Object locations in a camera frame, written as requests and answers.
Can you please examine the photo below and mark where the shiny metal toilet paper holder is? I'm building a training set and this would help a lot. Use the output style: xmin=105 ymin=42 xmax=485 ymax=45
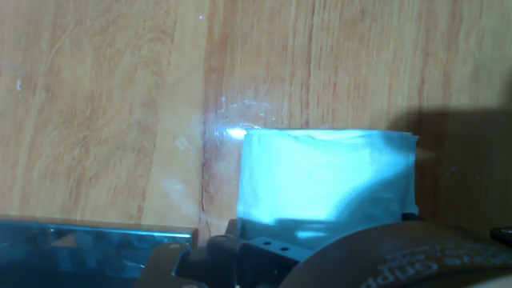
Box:
xmin=0 ymin=215 xmax=199 ymax=288

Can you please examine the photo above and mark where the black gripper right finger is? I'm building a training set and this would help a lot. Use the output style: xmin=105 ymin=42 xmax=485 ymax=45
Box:
xmin=401 ymin=211 xmax=512 ymax=246

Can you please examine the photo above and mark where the white toilet paper roll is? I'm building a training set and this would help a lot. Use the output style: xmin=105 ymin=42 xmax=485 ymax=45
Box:
xmin=235 ymin=127 xmax=420 ymax=253

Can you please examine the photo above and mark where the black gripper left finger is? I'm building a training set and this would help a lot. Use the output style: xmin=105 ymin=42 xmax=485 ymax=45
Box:
xmin=134 ymin=218 xmax=313 ymax=288

